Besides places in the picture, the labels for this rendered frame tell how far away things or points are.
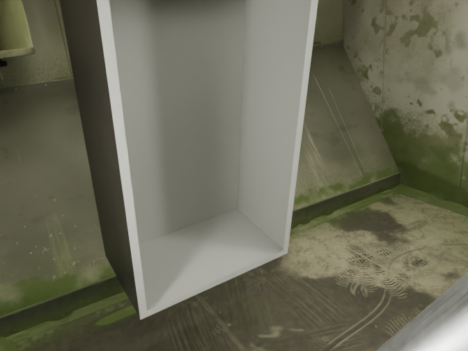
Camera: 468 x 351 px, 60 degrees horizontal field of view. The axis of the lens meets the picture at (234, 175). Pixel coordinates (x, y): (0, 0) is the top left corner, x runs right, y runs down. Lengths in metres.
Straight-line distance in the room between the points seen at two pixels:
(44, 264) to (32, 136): 0.66
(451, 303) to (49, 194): 2.09
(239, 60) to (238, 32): 0.10
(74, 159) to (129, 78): 1.03
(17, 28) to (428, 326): 2.00
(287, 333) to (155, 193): 0.83
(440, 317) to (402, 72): 2.83
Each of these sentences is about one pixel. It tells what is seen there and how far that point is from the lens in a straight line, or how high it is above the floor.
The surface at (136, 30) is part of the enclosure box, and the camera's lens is 1.32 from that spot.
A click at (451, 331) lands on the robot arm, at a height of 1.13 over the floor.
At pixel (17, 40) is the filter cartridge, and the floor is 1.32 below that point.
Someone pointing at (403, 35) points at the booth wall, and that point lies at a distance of 3.05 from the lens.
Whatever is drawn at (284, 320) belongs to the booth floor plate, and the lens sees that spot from 1.93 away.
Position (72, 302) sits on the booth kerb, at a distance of 2.20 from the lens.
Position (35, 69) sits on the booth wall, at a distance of 2.45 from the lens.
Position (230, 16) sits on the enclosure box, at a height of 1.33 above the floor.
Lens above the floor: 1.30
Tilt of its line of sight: 21 degrees down
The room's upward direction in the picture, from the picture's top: 5 degrees counter-clockwise
